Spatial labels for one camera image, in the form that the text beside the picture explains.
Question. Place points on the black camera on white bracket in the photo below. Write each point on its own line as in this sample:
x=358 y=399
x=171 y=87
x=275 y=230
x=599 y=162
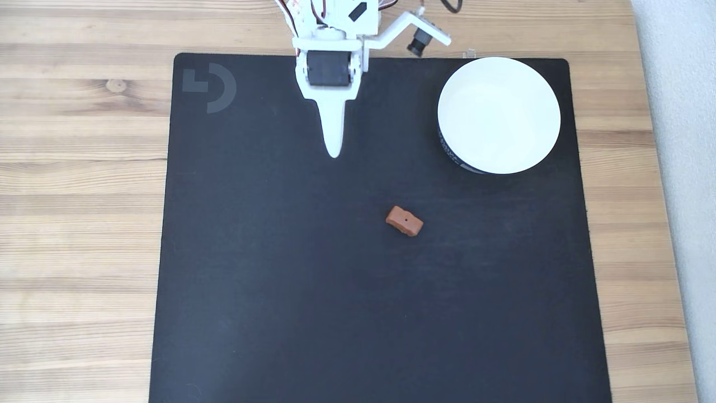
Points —
x=420 y=40

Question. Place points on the black cloth desk mat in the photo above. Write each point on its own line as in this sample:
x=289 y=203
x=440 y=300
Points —
x=335 y=291

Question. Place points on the white bowl navy printed outside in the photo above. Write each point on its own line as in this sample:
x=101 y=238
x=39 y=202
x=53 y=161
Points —
x=498 y=115

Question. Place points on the brown block toy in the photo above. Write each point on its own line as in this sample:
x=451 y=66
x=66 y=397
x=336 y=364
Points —
x=404 y=221

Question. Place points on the small clear plastic clip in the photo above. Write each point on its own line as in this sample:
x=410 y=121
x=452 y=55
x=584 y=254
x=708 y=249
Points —
x=469 y=54

